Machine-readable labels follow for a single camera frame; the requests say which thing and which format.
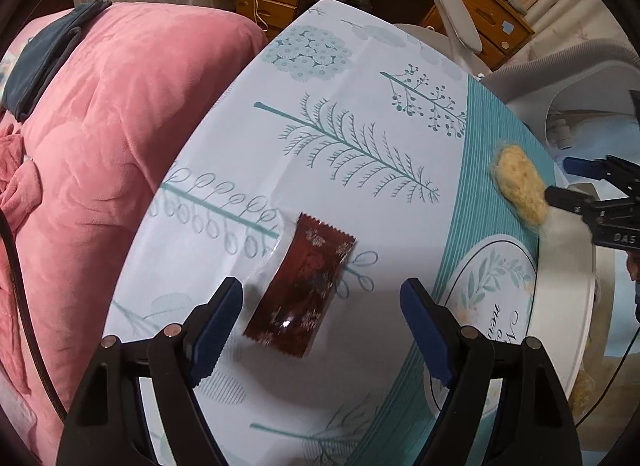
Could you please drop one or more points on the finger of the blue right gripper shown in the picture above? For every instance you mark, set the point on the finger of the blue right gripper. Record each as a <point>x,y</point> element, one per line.
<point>590,169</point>

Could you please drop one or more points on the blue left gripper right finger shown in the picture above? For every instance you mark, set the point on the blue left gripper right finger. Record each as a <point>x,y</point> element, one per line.
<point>430,327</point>

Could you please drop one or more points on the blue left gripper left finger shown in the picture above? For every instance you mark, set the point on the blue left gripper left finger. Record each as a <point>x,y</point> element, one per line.
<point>210,325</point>

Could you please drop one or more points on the clear bag pale bread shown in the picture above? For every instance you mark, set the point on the clear bag pale bread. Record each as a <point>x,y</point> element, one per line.
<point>521,185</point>

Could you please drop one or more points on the dark red candy packet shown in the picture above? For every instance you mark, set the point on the dark red candy packet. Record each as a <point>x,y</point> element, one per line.
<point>291,310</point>

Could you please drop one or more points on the white plastic storage bin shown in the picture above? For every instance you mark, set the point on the white plastic storage bin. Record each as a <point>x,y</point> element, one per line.
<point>573,305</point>

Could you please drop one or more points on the grey office chair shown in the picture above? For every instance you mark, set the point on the grey office chair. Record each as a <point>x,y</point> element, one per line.
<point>579,66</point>

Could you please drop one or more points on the pink blanket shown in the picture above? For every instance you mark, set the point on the pink blanket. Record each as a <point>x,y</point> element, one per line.
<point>78,175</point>

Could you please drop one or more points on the dark blue cloth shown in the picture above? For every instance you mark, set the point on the dark blue cloth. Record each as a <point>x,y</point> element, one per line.
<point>44,55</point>

